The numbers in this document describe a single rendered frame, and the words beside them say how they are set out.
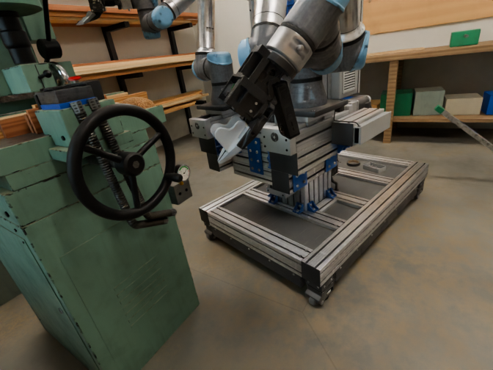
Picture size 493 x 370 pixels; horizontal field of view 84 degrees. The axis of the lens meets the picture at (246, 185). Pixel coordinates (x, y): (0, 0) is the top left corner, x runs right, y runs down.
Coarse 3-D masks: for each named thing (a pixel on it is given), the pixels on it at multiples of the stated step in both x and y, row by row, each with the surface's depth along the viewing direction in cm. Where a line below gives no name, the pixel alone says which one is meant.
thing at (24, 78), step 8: (32, 64) 73; (40, 64) 75; (8, 72) 76; (16, 72) 74; (24, 72) 72; (32, 72) 73; (40, 72) 75; (8, 80) 78; (16, 80) 76; (24, 80) 73; (32, 80) 74; (40, 80) 75; (48, 80) 77; (16, 88) 78; (24, 88) 75; (32, 88) 74; (40, 88) 75
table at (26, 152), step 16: (160, 112) 96; (128, 128) 86; (144, 128) 91; (0, 144) 66; (16, 144) 64; (32, 144) 66; (48, 144) 69; (0, 160) 61; (16, 160) 64; (32, 160) 66; (48, 160) 69; (64, 160) 66; (0, 176) 62
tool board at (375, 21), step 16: (368, 0) 295; (384, 0) 288; (400, 0) 281; (416, 0) 275; (432, 0) 269; (448, 0) 263; (464, 0) 257; (480, 0) 252; (368, 16) 300; (384, 16) 293; (400, 16) 287; (416, 16) 280; (432, 16) 274; (448, 16) 267; (464, 16) 262; (480, 16) 256
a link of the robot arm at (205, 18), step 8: (200, 0) 131; (208, 0) 131; (200, 8) 132; (208, 8) 132; (200, 16) 133; (208, 16) 133; (200, 24) 134; (208, 24) 134; (200, 32) 135; (208, 32) 135; (200, 40) 136; (208, 40) 136; (200, 48) 137; (208, 48) 137; (200, 56) 137; (192, 64) 144; (200, 64) 137; (200, 72) 139; (208, 80) 142
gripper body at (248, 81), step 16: (256, 48) 47; (256, 64) 48; (272, 64) 48; (288, 64) 46; (240, 80) 46; (256, 80) 47; (272, 80) 48; (288, 80) 51; (224, 96) 52; (240, 96) 47; (256, 96) 47; (272, 96) 50; (240, 112) 47; (256, 112) 48; (272, 112) 49
